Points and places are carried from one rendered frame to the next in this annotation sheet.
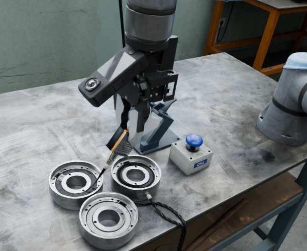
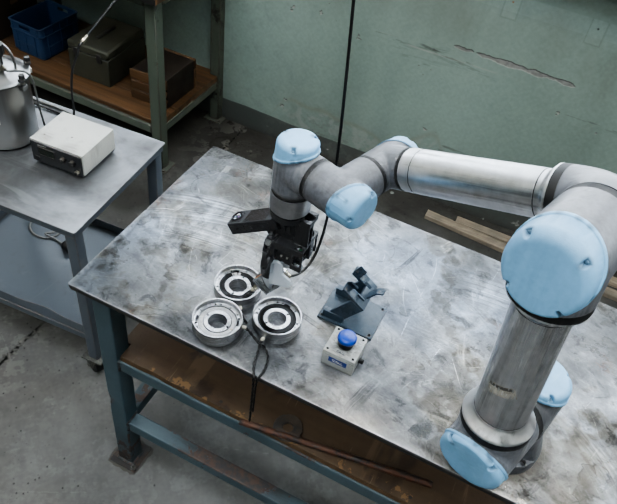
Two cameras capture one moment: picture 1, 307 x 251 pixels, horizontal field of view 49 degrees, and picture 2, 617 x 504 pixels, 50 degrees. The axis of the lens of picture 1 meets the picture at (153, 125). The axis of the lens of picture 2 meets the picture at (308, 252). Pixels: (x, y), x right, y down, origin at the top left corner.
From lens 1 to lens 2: 0.99 m
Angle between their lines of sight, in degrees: 46
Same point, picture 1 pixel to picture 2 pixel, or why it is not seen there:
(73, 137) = not seen: hidden behind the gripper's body
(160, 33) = (278, 211)
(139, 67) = (266, 226)
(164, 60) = (297, 235)
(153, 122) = (283, 280)
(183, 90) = (475, 309)
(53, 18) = (573, 126)
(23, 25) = (524, 116)
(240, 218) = (396, 487)
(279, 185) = not seen: outside the picture
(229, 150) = (396, 387)
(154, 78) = (278, 243)
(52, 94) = not seen: hidden behind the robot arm
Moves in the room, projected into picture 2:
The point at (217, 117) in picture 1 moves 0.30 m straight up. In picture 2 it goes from (452, 359) to (496, 263)
